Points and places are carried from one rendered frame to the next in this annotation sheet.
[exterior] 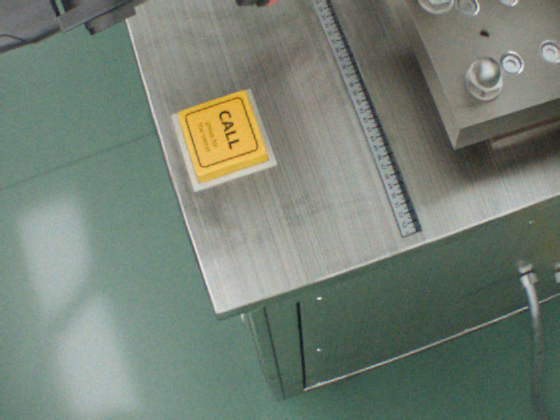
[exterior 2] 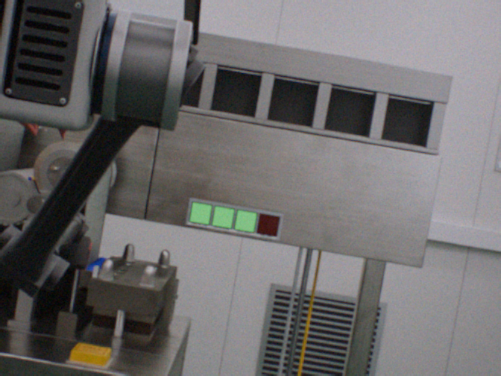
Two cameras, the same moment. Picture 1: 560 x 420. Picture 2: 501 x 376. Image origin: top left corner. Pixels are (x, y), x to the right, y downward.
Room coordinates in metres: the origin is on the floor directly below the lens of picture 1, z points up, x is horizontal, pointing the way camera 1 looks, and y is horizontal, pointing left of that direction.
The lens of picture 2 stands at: (-0.26, 1.73, 1.39)
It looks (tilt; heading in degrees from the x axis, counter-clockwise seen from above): 3 degrees down; 283
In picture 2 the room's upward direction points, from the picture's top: 10 degrees clockwise
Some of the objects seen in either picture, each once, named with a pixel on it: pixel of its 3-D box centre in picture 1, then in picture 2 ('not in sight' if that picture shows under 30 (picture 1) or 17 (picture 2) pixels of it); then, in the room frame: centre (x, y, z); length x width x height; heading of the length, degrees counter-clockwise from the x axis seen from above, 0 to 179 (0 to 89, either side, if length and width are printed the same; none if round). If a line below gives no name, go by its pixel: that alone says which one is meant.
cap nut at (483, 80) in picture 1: (486, 74); (148, 275); (0.40, -0.19, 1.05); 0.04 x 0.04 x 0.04
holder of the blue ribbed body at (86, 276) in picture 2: not in sight; (95, 274); (0.56, -0.28, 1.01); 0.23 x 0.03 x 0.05; 103
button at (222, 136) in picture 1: (222, 135); (90, 354); (0.41, 0.05, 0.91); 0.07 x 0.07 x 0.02; 13
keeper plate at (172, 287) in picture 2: not in sight; (171, 303); (0.39, -0.37, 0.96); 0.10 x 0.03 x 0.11; 103
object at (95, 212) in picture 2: not in sight; (92, 233); (0.58, -0.28, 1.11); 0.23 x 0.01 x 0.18; 103
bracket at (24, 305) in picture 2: not in sight; (32, 258); (0.64, -0.10, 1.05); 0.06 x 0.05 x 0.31; 103
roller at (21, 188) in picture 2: not in sight; (24, 194); (0.76, -0.24, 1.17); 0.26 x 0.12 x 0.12; 103
